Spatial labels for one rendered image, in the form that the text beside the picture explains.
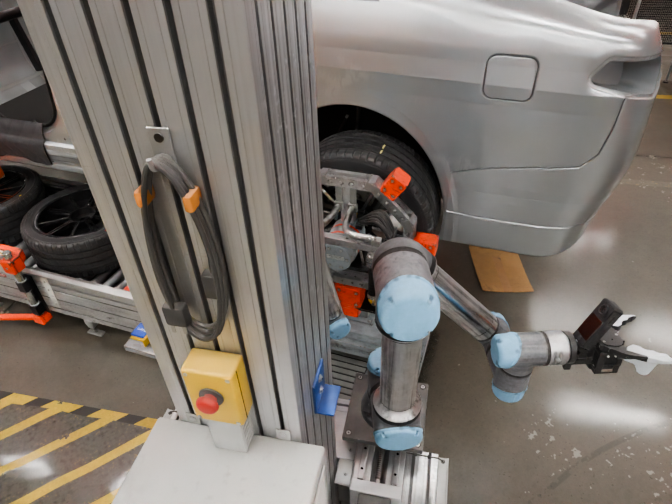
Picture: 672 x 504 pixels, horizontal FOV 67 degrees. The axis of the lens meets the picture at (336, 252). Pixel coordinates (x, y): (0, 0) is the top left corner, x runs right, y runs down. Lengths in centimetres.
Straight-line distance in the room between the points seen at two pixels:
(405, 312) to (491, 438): 163
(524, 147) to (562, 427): 132
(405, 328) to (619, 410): 194
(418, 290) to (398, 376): 26
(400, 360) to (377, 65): 118
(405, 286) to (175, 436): 52
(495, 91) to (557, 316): 159
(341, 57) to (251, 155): 141
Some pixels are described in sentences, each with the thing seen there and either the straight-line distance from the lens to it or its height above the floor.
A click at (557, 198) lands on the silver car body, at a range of 208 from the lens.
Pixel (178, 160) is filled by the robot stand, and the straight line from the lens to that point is 64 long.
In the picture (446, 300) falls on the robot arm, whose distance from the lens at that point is 117.
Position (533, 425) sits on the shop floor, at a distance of 261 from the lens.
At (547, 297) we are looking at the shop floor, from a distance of 321.
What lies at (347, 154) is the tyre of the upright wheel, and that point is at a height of 117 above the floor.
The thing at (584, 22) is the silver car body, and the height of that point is 165.
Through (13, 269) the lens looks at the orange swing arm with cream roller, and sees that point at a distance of 304.
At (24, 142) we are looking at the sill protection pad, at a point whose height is 90.
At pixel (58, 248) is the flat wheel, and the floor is 49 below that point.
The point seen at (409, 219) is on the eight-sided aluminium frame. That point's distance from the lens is 194.
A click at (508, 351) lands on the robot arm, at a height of 124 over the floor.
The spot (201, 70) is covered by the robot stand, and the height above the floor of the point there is 192.
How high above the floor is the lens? 209
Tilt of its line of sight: 39 degrees down
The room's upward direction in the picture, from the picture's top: 2 degrees counter-clockwise
